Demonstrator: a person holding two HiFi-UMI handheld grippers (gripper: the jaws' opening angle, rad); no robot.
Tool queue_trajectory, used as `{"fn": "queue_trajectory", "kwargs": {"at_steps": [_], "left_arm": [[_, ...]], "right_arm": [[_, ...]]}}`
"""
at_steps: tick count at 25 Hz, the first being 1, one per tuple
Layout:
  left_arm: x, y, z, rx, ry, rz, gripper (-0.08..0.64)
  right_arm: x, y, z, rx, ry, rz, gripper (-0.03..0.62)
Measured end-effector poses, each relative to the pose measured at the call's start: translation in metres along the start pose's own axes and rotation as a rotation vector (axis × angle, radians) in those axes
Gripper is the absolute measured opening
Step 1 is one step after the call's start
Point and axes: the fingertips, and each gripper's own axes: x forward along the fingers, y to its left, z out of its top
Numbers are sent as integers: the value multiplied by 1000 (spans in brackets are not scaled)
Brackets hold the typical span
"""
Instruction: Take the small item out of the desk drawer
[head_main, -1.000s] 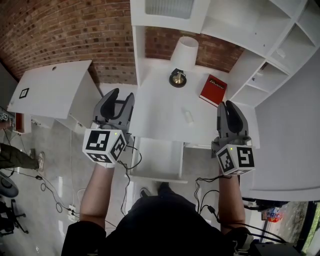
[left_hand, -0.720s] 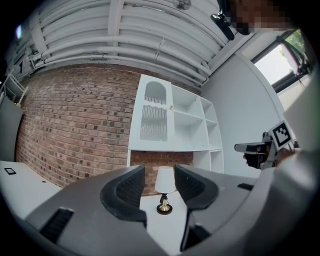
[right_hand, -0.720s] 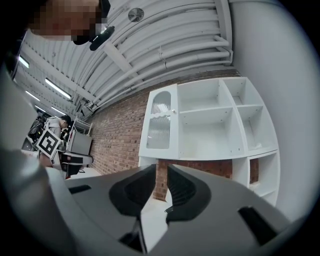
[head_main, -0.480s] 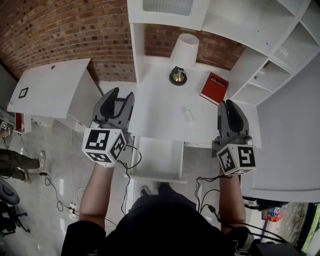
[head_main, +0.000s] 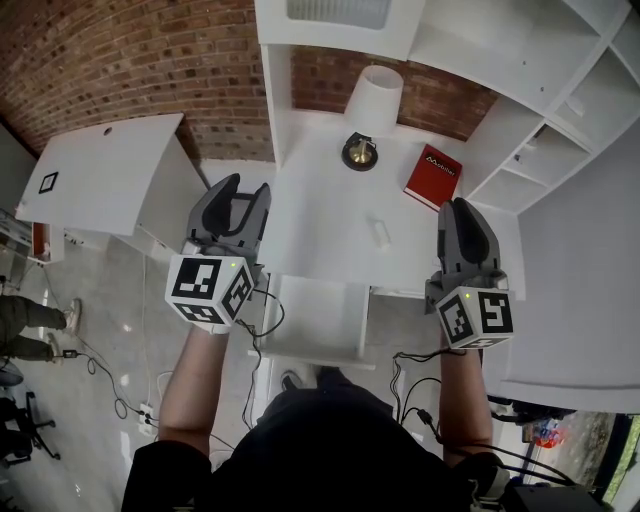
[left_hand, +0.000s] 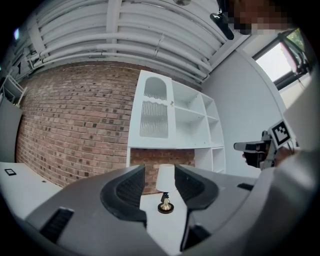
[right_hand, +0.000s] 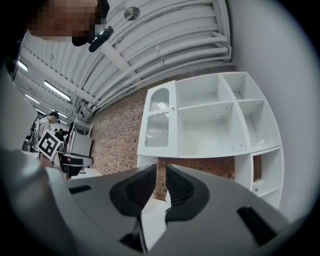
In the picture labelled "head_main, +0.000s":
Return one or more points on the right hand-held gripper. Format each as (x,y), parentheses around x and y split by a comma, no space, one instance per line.
(475,312)

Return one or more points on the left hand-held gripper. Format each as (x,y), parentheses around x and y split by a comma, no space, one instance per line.
(200,290)

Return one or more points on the white desk drawer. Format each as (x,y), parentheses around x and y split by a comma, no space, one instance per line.
(315,320)

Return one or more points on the person's right forearm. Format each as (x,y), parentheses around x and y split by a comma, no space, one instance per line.
(465,400)

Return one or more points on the person's left forearm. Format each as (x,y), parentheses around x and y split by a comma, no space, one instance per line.
(195,380)

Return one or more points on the white desk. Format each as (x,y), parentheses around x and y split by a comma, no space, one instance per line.
(320,225)

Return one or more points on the small white item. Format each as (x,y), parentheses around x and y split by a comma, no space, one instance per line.
(380,231)

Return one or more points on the red book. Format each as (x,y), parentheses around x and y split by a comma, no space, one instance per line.
(434,175)

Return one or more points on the white side table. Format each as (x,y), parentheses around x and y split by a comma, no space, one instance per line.
(105,170)

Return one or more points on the white shelf unit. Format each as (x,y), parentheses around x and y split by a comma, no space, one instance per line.
(550,100)

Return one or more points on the white shade table lamp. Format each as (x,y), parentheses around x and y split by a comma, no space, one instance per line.
(372,100)

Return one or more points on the person's shoe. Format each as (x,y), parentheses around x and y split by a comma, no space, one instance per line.
(291,380)

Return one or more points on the white cabinet with frosted glass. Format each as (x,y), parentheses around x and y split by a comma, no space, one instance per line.
(340,20)

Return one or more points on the black power adapter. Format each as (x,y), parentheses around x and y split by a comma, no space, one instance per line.
(69,353)

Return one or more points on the white power strip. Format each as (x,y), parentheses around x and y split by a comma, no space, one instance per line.
(146,416)

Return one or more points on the person's black clothing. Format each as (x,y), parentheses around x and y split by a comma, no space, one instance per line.
(320,450)

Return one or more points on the black box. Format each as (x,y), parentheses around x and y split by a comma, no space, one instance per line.
(550,500)

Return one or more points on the black office chair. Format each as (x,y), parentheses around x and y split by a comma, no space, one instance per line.
(20,430)

